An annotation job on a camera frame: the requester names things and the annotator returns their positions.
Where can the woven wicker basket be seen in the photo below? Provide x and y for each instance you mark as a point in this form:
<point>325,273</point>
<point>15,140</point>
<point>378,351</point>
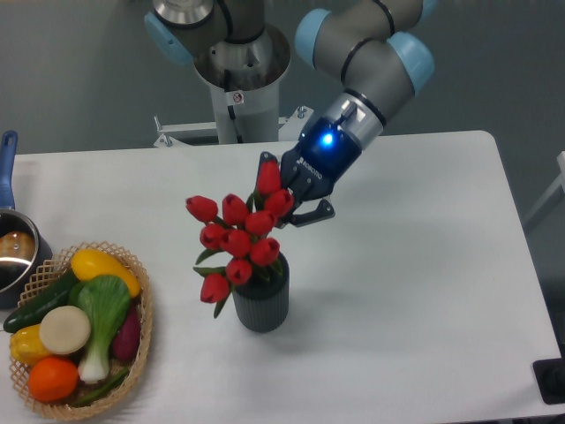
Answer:
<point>48,273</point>

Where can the purple sweet potato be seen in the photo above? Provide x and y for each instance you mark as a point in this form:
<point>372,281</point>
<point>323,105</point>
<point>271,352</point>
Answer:
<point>126,342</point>

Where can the dark grey ribbed vase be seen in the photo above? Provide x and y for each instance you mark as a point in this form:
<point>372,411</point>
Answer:
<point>262,305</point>

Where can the green bok choy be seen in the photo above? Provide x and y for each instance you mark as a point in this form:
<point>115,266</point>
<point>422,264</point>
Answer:
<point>105,300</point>

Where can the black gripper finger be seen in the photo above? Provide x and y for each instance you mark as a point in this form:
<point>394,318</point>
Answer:
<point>269,176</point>
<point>323,211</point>

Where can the yellow squash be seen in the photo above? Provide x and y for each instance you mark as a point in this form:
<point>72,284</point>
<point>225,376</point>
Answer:
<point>88,263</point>

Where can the blue handled saucepan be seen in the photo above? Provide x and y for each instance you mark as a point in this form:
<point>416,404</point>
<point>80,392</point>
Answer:
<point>23,248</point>

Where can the beige round bun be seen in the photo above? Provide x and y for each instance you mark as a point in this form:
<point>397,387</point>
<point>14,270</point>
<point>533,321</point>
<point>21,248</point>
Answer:
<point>64,330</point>

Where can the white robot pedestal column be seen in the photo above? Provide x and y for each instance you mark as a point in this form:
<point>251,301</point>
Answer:
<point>249,94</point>

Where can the dark green cucumber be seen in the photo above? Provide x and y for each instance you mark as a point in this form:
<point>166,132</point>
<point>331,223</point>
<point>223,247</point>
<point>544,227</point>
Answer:
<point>53,296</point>

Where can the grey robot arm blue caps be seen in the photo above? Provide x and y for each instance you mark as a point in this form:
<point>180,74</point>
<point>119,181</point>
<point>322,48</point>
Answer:
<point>369,49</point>

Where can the white metal base frame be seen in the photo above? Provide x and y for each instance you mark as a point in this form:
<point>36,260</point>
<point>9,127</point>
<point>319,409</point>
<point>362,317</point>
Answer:
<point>262,127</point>

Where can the white furniture piece right edge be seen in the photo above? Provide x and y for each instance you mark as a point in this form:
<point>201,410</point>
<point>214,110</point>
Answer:
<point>547,201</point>

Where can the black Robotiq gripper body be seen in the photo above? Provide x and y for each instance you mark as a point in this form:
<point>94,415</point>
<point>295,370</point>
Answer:
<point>322,155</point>

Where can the green bean pod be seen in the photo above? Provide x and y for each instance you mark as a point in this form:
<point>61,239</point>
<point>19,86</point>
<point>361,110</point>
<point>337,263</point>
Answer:
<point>101,392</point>

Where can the red tulip bouquet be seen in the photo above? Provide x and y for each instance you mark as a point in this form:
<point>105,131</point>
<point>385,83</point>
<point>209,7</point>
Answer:
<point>240,257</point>

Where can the yellow bell pepper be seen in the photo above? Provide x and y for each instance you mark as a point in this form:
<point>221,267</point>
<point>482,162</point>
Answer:
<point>26,346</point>

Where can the black device at table edge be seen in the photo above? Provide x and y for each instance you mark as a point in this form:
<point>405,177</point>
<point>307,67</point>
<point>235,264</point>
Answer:
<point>550,380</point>

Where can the orange fruit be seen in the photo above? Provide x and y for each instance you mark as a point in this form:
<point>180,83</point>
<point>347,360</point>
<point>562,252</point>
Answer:
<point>53,379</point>

